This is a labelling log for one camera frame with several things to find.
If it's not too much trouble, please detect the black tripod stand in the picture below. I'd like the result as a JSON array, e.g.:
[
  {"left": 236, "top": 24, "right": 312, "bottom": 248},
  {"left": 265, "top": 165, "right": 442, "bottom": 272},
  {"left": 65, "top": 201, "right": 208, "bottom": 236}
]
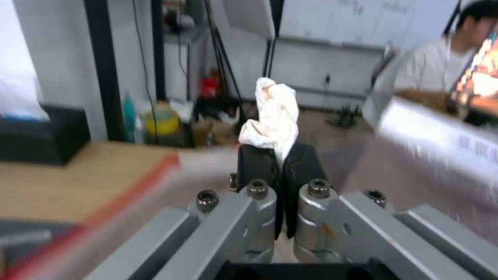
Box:
[{"left": 202, "top": 0, "right": 243, "bottom": 101}]

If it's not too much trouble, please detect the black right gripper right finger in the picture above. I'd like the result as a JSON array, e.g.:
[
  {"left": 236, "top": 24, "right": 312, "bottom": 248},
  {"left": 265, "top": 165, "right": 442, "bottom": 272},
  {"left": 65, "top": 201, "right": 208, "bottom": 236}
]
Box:
[{"left": 282, "top": 143, "right": 498, "bottom": 280}]

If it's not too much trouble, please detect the black tissue box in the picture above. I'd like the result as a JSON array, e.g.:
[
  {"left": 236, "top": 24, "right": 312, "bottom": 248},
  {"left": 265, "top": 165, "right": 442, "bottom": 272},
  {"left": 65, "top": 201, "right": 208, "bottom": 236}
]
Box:
[{"left": 0, "top": 103, "right": 91, "bottom": 167}]

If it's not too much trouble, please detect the brown cardboard box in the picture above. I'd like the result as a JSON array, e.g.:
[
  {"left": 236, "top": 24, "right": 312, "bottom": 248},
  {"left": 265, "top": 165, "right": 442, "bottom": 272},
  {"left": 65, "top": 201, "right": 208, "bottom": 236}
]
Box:
[{"left": 192, "top": 118, "right": 239, "bottom": 147}]

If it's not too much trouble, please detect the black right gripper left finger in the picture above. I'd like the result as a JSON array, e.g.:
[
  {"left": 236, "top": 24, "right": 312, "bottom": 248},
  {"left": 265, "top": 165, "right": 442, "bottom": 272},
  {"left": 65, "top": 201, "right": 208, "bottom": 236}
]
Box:
[{"left": 83, "top": 143, "right": 284, "bottom": 280}]

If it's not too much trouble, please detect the yellow tape roll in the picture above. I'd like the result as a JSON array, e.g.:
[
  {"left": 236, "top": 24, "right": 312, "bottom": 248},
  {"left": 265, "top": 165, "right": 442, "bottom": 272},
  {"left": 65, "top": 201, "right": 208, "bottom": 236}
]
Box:
[{"left": 142, "top": 100, "right": 181, "bottom": 140}]

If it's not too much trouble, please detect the white takeout bag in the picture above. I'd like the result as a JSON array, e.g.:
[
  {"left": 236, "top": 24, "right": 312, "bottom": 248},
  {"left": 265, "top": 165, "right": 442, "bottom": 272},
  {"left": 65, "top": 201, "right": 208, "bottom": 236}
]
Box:
[{"left": 338, "top": 96, "right": 498, "bottom": 205}]

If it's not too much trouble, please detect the person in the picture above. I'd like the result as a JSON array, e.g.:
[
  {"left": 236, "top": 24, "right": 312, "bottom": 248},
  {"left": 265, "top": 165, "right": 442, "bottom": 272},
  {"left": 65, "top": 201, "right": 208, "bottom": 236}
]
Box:
[{"left": 373, "top": 3, "right": 498, "bottom": 117}]

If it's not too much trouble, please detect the white whiteboard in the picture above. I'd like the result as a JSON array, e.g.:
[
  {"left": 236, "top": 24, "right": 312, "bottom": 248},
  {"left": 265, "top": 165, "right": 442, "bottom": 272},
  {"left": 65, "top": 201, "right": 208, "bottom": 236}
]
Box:
[{"left": 278, "top": 0, "right": 464, "bottom": 49}]

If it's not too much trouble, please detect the red fire extinguisher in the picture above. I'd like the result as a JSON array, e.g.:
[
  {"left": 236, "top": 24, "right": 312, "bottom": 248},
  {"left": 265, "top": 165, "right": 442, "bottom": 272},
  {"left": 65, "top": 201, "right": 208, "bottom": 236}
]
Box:
[{"left": 200, "top": 67, "right": 219, "bottom": 97}]

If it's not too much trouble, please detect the teal spray bottle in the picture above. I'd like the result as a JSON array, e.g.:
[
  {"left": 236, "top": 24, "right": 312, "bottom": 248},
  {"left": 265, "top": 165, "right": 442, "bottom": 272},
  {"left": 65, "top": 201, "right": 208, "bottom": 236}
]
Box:
[{"left": 122, "top": 92, "right": 138, "bottom": 144}]

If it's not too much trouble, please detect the white tissue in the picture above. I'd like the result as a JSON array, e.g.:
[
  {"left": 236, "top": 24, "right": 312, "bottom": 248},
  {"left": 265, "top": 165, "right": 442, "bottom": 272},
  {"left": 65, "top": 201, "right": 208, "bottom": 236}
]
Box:
[{"left": 237, "top": 77, "right": 300, "bottom": 163}]

